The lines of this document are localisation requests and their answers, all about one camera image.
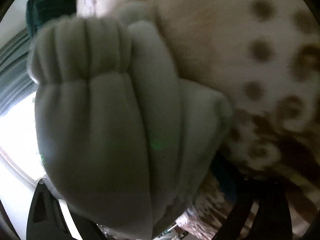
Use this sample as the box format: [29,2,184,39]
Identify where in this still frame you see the floral bed blanket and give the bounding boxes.
[77,0,319,239]

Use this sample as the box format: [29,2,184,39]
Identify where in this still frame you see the light green fleece pants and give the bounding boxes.
[29,2,232,239]

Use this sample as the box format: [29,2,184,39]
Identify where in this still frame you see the dark teal velvet quilt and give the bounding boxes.
[25,0,76,38]

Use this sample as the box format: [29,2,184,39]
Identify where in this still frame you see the right grey-blue curtain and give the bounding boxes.
[0,29,37,116]

